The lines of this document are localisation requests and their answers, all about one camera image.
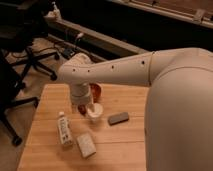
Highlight black office chair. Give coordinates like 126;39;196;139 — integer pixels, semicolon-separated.
0;0;59;80

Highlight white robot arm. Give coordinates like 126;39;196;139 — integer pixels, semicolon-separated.
58;48;213;171

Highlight grey rectangular block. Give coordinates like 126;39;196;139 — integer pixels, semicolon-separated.
108;112;129;125

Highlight white rectangular sponge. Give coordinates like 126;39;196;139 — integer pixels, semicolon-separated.
77;133;96;158

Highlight white plastic bottle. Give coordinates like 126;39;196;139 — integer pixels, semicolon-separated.
58;111;73;146

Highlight white pump bottle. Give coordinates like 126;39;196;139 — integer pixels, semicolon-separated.
46;1;62;20

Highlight black power strip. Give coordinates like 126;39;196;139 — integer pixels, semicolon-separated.
62;48;76;60

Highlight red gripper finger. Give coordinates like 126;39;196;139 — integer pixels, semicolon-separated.
78;105;87;116
90;84;101;102

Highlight black chair left edge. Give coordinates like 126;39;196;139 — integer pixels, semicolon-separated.
0;50;39;146

